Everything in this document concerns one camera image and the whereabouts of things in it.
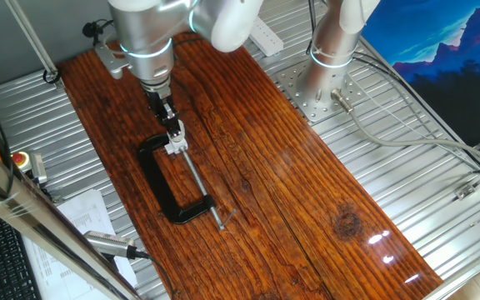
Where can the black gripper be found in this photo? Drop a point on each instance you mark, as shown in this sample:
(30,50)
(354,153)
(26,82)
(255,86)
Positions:
(156,96)

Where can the white light bulb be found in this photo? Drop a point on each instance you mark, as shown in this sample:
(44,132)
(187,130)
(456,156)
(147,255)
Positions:
(183,129)

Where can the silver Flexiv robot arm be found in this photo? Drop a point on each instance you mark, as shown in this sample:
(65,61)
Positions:
(148,37)

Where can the white bulb socket adapter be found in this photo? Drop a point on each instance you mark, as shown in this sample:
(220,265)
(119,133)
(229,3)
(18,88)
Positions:
(176,146)

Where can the printed white paper sheets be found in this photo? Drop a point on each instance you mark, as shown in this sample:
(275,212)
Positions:
(86,216)

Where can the white power strip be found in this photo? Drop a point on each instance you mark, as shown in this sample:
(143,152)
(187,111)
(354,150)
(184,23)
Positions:
(265,39)

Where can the brown wooden board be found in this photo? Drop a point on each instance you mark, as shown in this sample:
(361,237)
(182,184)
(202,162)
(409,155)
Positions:
(286,187)

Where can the red emergency stop button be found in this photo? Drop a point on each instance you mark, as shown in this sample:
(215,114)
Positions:
(19,159)

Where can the blue mountain poster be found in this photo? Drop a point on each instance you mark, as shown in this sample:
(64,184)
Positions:
(452,62)

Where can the wrist camera with grey bracket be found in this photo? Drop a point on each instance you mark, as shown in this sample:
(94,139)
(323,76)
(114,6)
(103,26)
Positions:
(113,62)

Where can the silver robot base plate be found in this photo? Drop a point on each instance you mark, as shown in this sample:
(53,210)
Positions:
(311,109)

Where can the aluminium post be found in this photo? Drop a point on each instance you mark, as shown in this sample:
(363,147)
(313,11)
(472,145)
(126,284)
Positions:
(31,37)

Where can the silver metal frame beam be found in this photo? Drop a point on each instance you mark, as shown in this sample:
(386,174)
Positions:
(36,212)

